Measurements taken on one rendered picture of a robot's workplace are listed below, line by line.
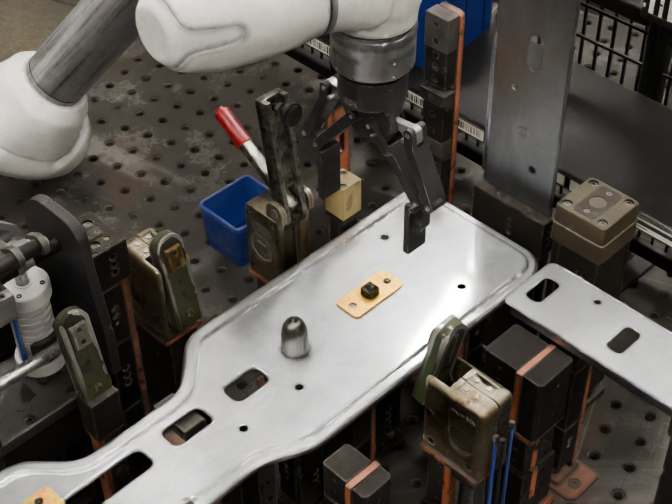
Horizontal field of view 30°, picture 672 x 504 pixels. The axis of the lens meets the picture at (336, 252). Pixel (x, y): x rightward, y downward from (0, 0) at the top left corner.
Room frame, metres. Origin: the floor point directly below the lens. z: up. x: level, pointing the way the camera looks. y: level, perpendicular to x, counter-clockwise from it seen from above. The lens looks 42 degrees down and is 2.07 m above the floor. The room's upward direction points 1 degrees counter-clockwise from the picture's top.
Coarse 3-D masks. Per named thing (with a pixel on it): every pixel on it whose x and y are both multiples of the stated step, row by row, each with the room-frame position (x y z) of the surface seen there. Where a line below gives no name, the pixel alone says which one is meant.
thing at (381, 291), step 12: (372, 276) 1.12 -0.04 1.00; (384, 276) 1.12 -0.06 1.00; (360, 288) 1.10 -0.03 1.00; (384, 288) 1.10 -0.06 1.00; (396, 288) 1.10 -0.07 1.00; (348, 300) 1.08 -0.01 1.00; (360, 300) 1.08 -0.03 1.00; (372, 300) 1.08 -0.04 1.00; (348, 312) 1.06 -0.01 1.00; (360, 312) 1.06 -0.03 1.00
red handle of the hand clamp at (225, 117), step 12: (228, 108) 1.28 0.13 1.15; (228, 120) 1.27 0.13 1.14; (228, 132) 1.26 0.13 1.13; (240, 132) 1.25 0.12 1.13; (240, 144) 1.24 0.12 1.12; (252, 144) 1.25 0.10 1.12; (252, 156) 1.23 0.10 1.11; (264, 168) 1.22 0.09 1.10; (264, 180) 1.22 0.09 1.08; (288, 192) 1.20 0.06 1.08; (288, 204) 1.19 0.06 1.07
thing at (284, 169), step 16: (272, 96) 1.21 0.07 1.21; (288, 96) 1.21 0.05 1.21; (272, 112) 1.20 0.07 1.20; (288, 112) 1.18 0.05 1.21; (272, 128) 1.19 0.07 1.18; (288, 128) 1.21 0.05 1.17; (272, 144) 1.19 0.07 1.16; (288, 144) 1.21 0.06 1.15; (272, 160) 1.19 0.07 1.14; (288, 160) 1.21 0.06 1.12; (272, 176) 1.19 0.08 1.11; (288, 176) 1.20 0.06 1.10; (272, 192) 1.19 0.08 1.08; (304, 192) 1.20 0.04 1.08; (288, 208) 1.18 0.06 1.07; (304, 208) 1.20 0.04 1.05; (288, 224) 1.17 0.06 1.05
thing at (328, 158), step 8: (328, 144) 1.15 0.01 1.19; (336, 144) 1.15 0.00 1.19; (320, 152) 1.13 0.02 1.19; (328, 152) 1.14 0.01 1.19; (336, 152) 1.15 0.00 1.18; (320, 160) 1.13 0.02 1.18; (328, 160) 1.14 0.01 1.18; (336, 160) 1.15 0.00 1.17; (320, 168) 1.13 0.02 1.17; (328, 168) 1.14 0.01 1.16; (336, 168) 1.15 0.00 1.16; (320, 176) 1.13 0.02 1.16; (328, 176) 1.14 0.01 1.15; (336, 176) 1.15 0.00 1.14; (320, 184) 1.13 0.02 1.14; (328, 184) 1.14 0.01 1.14; (336, 184) 1.15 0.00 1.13; (320, 192) 1.13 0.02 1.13; (328, 192) 1.14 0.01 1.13
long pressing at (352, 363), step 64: (320, 256) 1.16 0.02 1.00; (384, 256) 1.16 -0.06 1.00; (448, 256) 1.16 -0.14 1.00; (512, 256) 1.16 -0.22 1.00; (256, 320) 1.05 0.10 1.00; (320, 320) 1.05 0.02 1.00; (384, 320) 1.05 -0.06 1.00; (192, 384) 0.95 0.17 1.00; (320, 384) 0.95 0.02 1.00; (384, 384) 0.95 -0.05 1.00; (128, 448) 0.86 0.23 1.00; (192, 448) 0.86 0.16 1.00; (256, 448) 0.86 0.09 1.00
